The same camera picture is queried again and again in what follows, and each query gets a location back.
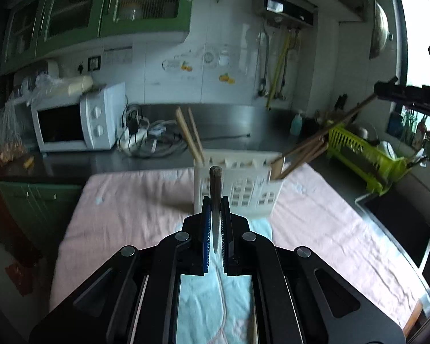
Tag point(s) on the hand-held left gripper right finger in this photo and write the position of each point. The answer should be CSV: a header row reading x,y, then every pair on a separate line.
x,y
226,236

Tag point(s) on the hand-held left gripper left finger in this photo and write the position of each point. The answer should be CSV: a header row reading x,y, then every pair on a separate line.
x,y
207,236

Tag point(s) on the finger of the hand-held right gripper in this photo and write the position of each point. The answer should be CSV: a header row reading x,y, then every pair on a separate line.
x,y
390,91

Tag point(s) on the wooden chopstick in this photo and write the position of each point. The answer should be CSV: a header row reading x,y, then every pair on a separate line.
x,y
215,186
197,134
188,132
344,116
276,168
306,157

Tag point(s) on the white plastic utensil holder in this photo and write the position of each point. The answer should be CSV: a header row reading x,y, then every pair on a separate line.
x,y
251,186

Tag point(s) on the hanging steel pot lid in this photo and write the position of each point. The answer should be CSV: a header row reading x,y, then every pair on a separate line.
x,y
380,30

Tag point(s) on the green dish rack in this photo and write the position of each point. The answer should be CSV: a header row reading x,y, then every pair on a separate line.
x,y
365,154

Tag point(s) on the pink blanket with blue pattern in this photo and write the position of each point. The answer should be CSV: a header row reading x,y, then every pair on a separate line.
x,y
129,204

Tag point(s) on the blue soap bottle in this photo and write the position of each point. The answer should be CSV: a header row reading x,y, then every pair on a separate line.
x,y
296,123

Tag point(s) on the kitchen sink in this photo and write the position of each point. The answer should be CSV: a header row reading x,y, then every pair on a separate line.
x,y
397,225

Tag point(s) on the white microwave oven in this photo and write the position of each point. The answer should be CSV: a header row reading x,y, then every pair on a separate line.
x,y
100,122

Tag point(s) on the green base cabinet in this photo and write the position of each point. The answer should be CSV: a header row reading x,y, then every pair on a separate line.
x,y
32,204

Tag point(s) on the beige roll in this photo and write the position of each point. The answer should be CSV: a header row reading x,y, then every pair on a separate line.
x,y
77,84

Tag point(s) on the plastic bag of snacks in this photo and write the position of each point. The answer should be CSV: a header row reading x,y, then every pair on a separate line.
x,y
9,143

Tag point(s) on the clear plastic bag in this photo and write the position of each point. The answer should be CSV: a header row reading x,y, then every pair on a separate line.
x,y
44,86

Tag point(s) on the steel wall water heater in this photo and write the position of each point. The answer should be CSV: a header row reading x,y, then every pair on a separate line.
x,y
272,5

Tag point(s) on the orange fruit wall sticker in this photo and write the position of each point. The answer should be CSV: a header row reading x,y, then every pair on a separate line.
x,y
186,66
227,77

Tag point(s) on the black wall socket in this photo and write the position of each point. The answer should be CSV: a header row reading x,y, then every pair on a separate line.
x,y
94,63

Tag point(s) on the green wall cabinets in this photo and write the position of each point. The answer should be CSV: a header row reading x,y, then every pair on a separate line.
x,y
107,7

